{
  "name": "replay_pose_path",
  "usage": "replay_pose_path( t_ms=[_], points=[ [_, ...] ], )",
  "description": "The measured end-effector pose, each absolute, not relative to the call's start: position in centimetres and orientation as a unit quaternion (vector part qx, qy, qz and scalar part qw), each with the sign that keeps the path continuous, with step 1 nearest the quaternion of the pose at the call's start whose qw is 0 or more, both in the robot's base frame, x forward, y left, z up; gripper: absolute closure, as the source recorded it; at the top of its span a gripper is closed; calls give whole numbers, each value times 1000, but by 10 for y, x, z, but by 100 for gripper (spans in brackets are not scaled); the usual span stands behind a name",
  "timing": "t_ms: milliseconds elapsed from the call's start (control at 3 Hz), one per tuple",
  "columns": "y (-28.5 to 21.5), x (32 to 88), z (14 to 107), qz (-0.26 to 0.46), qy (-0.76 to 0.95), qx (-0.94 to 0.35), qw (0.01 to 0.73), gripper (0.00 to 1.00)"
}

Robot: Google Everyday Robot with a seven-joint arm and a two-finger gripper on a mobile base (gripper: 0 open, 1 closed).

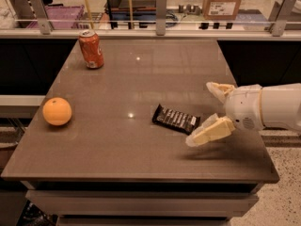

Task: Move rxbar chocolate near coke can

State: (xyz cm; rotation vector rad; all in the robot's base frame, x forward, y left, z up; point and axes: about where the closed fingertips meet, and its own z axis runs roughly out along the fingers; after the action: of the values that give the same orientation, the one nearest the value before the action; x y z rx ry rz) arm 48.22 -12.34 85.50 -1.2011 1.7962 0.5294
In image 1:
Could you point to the red coke can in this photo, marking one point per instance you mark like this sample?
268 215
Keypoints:
90 47

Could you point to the black rxbar chocolate bar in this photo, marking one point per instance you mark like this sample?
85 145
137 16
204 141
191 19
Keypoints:
175 120

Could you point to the metal railing post middle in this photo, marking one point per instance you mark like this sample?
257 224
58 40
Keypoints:
160 17

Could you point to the metal railing post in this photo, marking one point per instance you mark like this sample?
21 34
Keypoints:
285 16
160 17
42 18

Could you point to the yellow pole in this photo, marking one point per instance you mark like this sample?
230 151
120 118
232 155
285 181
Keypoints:
132 25
89 14

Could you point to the cardboard box with label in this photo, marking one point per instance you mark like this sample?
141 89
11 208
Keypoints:
220 9

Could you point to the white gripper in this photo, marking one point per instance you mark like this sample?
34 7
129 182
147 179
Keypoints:
244 106

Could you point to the yellow pole right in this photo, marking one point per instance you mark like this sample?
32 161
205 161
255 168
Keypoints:
132 25

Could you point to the yellow pole left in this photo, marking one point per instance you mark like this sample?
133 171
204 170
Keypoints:
89 14

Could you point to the grey table drawer front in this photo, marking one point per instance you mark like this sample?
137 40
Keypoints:
142 204

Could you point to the orange fruit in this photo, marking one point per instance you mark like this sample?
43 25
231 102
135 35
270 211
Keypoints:
57 111

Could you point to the metal railing post right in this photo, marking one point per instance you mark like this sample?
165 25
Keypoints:
285 16

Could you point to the metal railing post left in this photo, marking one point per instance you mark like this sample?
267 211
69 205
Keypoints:
42 18

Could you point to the purple plastic crate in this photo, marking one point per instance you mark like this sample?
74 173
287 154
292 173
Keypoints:
62 17

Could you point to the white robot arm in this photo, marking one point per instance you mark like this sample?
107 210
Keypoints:
281 107

